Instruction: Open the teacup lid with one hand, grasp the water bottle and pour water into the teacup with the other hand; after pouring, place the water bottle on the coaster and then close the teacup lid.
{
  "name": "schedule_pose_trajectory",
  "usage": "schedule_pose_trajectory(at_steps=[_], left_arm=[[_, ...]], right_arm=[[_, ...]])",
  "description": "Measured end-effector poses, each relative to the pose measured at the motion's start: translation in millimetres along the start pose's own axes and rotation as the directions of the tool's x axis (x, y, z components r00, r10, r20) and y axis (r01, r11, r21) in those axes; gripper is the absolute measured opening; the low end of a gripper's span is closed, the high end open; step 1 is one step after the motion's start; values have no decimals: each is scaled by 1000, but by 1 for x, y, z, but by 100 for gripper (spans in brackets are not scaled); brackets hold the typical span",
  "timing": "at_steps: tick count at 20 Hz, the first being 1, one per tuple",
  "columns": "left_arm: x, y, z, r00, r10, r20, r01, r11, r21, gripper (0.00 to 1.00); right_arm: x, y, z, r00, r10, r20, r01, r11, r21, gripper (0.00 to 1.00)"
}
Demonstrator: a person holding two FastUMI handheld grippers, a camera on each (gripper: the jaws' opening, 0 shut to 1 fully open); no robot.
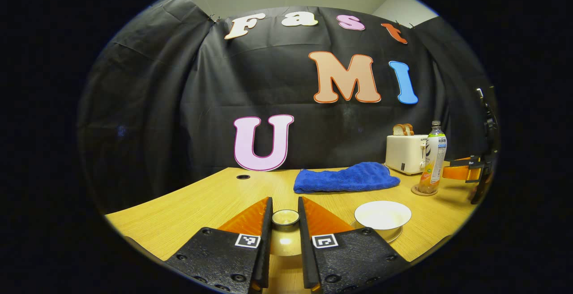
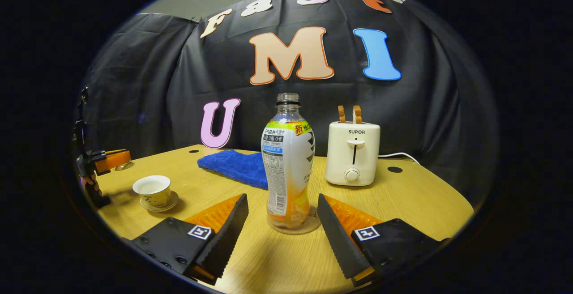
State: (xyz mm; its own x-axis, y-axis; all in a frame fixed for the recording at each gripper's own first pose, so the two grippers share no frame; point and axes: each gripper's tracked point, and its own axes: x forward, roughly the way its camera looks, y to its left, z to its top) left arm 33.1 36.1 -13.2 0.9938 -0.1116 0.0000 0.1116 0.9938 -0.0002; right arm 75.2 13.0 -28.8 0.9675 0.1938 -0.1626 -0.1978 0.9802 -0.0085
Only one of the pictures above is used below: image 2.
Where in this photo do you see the yellow ceramic teacup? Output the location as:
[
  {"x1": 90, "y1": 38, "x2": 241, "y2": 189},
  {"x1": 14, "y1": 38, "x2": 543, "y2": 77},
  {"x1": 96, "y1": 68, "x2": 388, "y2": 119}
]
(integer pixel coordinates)
[{"x1": 133, "y1": 175, "x2": 171, "y2": 208}]

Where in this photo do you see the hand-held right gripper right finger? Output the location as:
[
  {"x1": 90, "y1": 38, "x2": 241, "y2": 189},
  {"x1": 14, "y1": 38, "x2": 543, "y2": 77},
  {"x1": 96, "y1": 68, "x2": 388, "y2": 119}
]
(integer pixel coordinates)
[{"x1": 317, "y1": 193, "x2": 453, "y2": 287}]

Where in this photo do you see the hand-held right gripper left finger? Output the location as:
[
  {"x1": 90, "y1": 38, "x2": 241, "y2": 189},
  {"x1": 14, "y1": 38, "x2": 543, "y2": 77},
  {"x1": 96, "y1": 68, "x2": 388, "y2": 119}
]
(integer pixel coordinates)
[{"x1": 132, "y1": 193, "x2": 249, "y2": 285}]

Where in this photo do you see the cream toaster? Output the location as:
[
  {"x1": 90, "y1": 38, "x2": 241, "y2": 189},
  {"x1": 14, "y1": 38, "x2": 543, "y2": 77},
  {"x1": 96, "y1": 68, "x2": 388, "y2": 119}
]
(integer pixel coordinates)
[{"x1": 325, "y1": 121, "x2": 381, "y2": 187}]

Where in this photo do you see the yellow ceramic saucer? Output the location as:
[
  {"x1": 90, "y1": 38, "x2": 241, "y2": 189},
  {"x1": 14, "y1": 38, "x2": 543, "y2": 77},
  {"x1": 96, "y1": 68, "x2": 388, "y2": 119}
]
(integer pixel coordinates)
[{"x1": 140, "y1": 190, "x2": 179, "y2": 213}]

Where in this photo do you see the blue towel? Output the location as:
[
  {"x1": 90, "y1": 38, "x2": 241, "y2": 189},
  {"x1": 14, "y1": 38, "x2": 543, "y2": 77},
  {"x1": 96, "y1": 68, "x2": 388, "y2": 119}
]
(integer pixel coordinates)
[{"x1": 197, "y1": 149, "x2": 269, "y2": 190}]

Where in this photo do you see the clear labelled water bottle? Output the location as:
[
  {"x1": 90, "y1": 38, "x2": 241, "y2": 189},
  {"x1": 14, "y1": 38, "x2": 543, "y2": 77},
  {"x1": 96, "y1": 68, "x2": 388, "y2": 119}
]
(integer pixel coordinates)
[{"x1": 261, "y1": 93, "x2": 316, "y2": 232}]

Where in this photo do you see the white power cable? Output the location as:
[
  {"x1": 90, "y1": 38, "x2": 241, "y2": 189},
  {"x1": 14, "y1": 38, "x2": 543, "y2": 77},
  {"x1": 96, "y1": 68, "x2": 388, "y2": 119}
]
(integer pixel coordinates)
[{"x1": 378, "y1": 152, "x2": 421, "y2": 165}]

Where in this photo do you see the round cork coaster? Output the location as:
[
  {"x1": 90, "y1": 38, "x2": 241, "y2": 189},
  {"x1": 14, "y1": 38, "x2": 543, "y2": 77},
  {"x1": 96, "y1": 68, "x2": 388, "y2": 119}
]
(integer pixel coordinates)
[{"x1": 268, "y1": 205, "x2": 321, "y2": 235}]

